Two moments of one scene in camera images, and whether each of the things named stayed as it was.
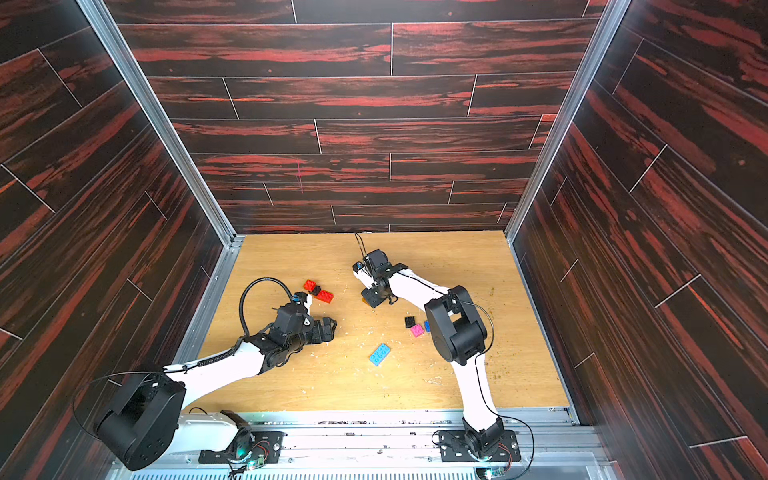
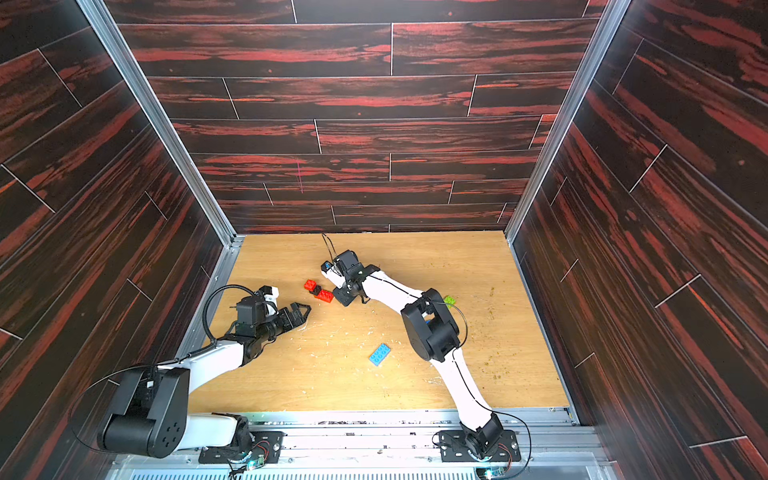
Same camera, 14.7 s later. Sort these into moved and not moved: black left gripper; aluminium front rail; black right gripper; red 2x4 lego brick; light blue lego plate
Moved: black right gripper; black left gripper
Not moved: light blue lego plate; aluminium front rail; red 2x4 lego brick
